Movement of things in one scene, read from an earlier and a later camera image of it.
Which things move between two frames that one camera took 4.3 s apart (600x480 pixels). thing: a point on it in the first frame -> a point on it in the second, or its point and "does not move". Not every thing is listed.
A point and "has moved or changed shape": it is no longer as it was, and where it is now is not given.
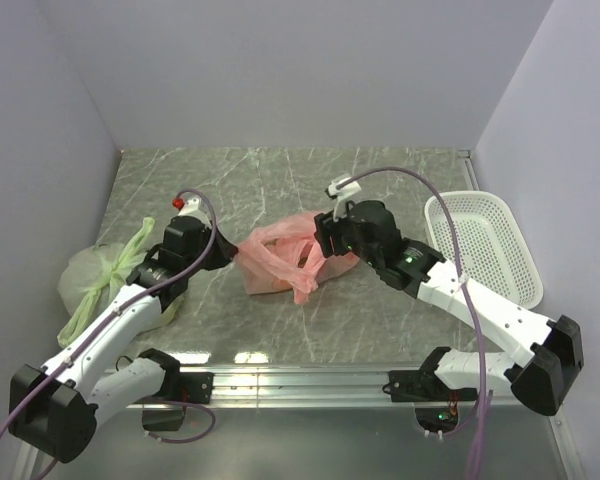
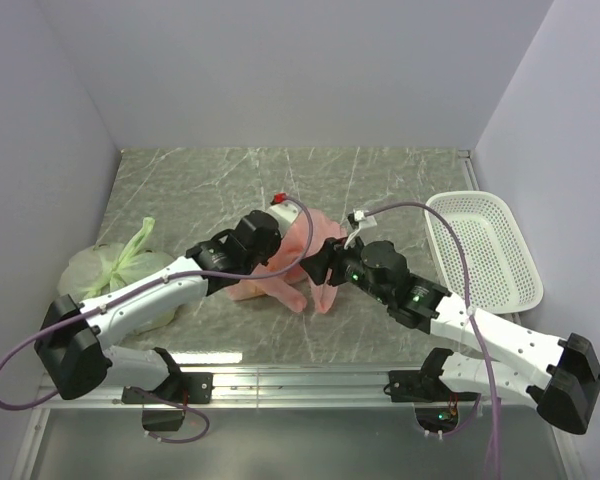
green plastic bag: (91, 275) does not move
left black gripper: (225, 252) -> (276, 241)
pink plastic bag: (288, 255) has moved or changed shape
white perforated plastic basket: (492, 253) does not move
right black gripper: (327, 227) -> (318, 264)
